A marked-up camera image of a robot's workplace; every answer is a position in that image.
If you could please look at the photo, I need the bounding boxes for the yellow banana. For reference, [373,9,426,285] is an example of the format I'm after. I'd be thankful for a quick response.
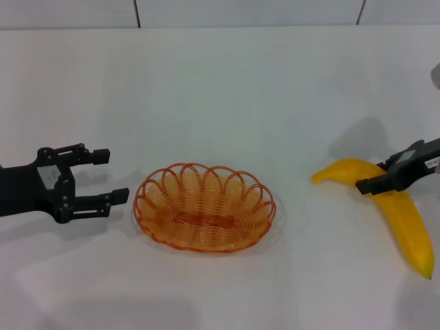
[311,157,435,281]

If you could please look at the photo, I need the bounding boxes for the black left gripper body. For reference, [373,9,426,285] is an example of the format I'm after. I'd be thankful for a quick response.
[0,146,76,225]

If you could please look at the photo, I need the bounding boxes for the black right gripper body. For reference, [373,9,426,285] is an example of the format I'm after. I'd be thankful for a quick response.
[386,137,440,192]

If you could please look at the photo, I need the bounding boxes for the orange woven plastic basket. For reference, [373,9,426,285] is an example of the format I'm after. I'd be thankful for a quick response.
[133,162,277,254]

